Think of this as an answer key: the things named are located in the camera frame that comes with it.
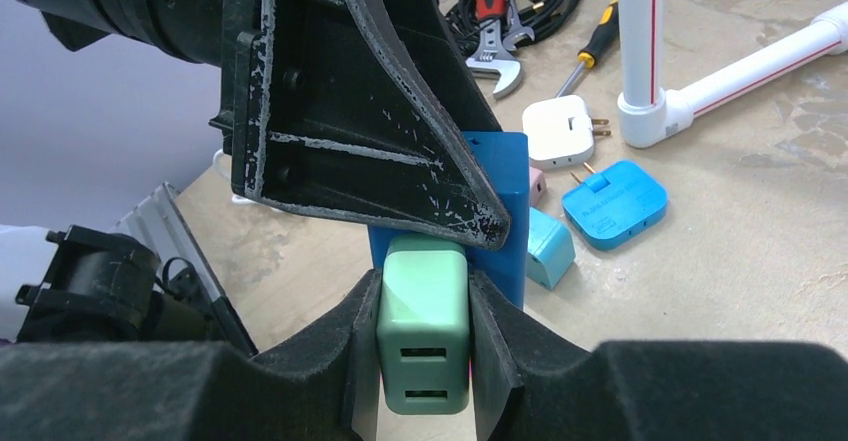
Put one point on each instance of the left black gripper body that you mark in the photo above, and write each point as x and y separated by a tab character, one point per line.
194	31

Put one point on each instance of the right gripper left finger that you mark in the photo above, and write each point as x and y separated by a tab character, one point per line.
320	384

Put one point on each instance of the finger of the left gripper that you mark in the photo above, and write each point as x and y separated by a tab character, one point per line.
421	27
334	121

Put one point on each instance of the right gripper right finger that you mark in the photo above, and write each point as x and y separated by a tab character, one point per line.
531	384

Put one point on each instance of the green plug adapter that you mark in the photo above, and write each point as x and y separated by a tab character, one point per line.
423	327

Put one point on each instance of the blue cube socket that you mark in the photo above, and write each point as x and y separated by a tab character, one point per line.
499	248

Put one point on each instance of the light blue plug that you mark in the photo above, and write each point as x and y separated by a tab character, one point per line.
611	206

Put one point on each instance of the pink plug adapter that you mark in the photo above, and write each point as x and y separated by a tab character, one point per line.
537	186

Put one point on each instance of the white plug adapter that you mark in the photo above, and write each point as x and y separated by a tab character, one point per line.
561	132

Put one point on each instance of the silver adjustable wrench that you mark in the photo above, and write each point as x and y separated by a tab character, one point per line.
494	55

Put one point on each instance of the teal rectangular box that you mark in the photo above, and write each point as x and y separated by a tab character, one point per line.
550	249

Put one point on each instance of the yellow black screwdriver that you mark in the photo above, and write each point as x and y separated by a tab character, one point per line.
602	38

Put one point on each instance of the white PVC pipe frame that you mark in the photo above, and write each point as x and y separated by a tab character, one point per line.
691	61

